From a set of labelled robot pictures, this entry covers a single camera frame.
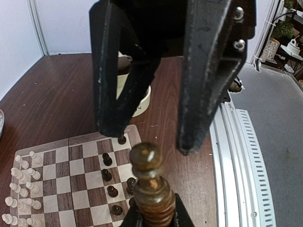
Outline right aluminium frame post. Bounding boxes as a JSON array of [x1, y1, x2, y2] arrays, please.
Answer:
[[27, 0, 50, 56]]

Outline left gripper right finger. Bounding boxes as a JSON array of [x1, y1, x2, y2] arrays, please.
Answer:
[[172, 193, 195, 227]]

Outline corner black rook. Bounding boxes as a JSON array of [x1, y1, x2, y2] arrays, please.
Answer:
[[117, 135, 126, 145]]

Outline cream cat-ear bowl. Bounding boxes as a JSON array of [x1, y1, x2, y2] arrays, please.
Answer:
[[116, 52, 151, 118]]

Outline black chess piece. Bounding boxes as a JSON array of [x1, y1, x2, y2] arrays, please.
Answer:
[[111, 205, 123, 216]]

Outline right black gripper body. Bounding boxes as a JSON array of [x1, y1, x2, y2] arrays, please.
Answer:
[[108, 0, 256, 64]]

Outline large dark chess piece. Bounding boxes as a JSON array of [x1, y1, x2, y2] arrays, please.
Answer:
[[130, 142, 176, 227]]

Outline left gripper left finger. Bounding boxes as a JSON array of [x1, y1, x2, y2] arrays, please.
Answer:
[[120, 198, 143, 227]]

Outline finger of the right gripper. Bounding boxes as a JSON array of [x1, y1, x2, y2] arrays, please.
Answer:
[[177, 0, 248, 155], [89, 0, 161, 138]]

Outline wooden chess board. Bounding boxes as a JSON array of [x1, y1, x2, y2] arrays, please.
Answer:
[[0, 125, 141, 227]]

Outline patterned ceramic plate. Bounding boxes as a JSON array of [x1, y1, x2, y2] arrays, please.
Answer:
[[0, 110, 5, 138]]

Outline white chess piece tall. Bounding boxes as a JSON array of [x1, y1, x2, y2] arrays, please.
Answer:
[[9, 183, 28, 198]]

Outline black pawn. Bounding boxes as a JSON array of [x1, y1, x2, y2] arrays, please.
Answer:
[[101, 169, 112, 182], [102, 153, 113, 166], [107, 185, 119, 198]]

